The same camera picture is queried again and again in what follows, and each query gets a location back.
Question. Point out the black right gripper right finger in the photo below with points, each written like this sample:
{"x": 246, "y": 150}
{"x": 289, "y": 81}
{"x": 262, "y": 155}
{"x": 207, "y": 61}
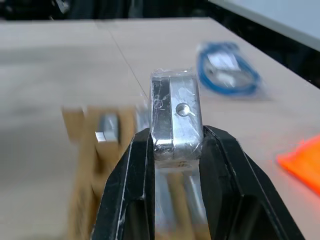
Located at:
{"x": 232, "y": 185}

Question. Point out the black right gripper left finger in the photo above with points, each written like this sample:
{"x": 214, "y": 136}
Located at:
{"x": 130, "y": 180}

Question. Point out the silver camera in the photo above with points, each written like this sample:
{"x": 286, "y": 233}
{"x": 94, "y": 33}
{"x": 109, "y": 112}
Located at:
{"x": 180, "y": 112}
{"x": 108, "y": 130}

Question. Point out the cardboard divider tray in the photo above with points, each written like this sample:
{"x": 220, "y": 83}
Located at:
{"x": 100, "y": 175}

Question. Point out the orange cloth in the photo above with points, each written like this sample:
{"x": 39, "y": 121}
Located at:
{"x": 301, "y": 162}

